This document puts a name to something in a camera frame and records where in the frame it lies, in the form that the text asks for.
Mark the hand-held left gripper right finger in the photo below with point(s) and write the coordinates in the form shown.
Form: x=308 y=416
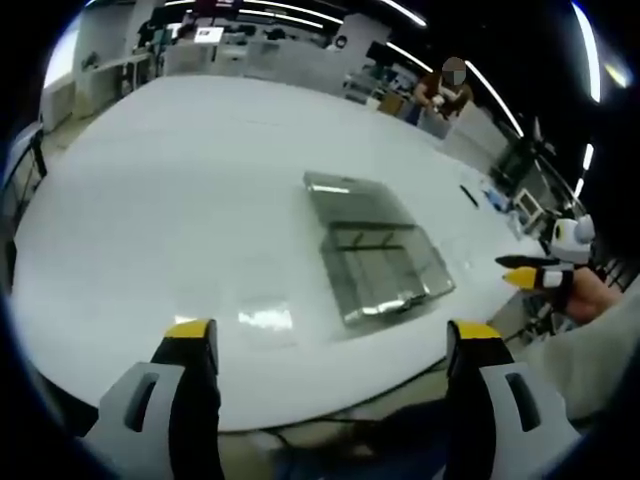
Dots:
x=505 y=425

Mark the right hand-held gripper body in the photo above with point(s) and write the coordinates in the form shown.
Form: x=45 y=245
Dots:
x=570 y=240

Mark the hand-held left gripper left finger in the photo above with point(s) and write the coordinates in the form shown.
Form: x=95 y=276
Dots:
x=150 y=425

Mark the clear dual guide fixture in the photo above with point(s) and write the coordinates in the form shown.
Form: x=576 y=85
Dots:
x=375 y=250

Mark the clear divider plate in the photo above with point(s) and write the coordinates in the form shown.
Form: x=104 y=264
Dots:
x=265 y=317

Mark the person's right hand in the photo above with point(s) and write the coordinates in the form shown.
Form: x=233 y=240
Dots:
x=595 y=300

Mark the white box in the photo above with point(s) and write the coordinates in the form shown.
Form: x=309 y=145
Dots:
x=529 y=205

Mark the blue small item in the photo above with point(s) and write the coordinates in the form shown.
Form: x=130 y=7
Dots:
x=494 y=201

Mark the black pen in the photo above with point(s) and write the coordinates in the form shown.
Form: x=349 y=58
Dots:
x=469 y=196

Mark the black equipment rack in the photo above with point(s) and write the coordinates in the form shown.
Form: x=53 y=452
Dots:
x=525 y=160

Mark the cardboard box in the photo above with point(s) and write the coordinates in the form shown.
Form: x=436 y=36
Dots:
x=392 y=105

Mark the white counter cabinet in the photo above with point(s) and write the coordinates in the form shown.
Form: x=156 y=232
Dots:
x=260 y=62

